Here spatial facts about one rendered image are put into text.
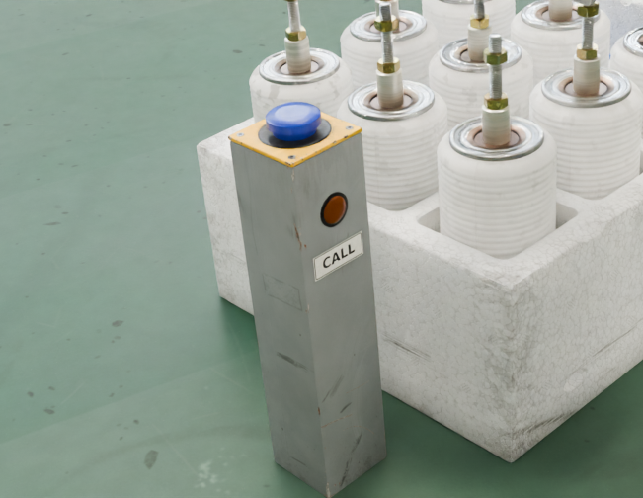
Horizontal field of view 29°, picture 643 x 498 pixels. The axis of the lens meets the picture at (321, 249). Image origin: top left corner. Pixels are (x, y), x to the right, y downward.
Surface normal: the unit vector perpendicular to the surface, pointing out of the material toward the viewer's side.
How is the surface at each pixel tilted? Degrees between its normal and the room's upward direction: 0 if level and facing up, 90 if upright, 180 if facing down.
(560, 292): 90
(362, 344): 90
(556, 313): 90
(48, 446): 0
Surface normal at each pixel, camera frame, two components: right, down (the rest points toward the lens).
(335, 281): 0.68, 0.34
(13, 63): -0.09, -0.84
